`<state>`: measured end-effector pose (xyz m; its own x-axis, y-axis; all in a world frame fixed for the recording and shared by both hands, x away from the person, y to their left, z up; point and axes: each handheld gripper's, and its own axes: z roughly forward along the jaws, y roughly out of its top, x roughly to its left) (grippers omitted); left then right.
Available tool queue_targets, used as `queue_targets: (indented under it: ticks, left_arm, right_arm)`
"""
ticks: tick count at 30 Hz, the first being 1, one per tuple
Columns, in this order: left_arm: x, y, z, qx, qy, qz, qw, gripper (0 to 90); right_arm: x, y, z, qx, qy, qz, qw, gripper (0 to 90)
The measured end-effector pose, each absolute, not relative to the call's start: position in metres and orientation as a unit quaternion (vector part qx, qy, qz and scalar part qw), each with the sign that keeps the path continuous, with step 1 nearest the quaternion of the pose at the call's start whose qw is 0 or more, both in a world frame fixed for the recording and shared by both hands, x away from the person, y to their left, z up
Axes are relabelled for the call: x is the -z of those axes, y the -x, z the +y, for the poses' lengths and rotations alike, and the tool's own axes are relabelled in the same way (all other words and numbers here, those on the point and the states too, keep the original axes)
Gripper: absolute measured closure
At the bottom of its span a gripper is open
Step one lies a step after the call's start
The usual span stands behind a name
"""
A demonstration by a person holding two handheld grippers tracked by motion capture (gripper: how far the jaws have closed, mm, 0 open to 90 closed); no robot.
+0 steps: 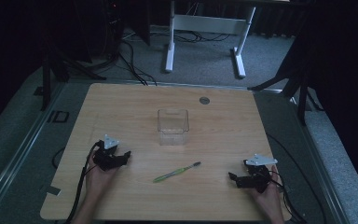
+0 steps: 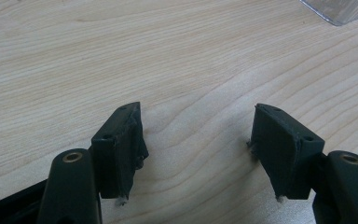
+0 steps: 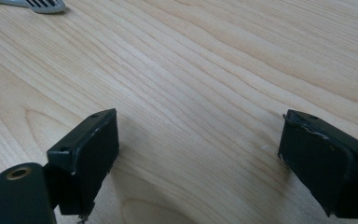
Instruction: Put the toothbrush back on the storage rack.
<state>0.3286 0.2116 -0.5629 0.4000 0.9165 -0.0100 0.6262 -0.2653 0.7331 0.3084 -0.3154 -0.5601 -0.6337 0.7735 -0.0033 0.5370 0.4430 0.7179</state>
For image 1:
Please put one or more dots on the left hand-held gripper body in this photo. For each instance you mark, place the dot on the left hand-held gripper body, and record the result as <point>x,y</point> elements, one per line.
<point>107,158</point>

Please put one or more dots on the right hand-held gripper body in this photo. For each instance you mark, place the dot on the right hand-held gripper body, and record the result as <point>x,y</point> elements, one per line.
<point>258,175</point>

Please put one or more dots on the clear plastic container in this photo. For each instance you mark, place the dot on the clear plastic container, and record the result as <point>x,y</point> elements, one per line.
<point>173,129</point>

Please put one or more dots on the person's right hand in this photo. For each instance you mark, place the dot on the person's right hand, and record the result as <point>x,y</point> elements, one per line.
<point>268,199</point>

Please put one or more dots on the green toothbrush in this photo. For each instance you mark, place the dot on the green toothbrush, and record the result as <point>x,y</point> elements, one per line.
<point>175,172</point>

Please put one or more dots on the white desk frame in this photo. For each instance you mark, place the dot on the white desk frame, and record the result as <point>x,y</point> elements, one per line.
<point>206,24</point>

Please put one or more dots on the person's left hand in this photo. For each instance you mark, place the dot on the person's left hand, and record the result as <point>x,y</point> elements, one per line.
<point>99,180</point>

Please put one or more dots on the black metal stand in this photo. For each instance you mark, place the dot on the black metal stand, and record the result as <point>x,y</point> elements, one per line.
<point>48,71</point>
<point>295,84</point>

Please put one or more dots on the grey round table grommet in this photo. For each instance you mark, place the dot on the grey round table grommet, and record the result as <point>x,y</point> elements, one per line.
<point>204,100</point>

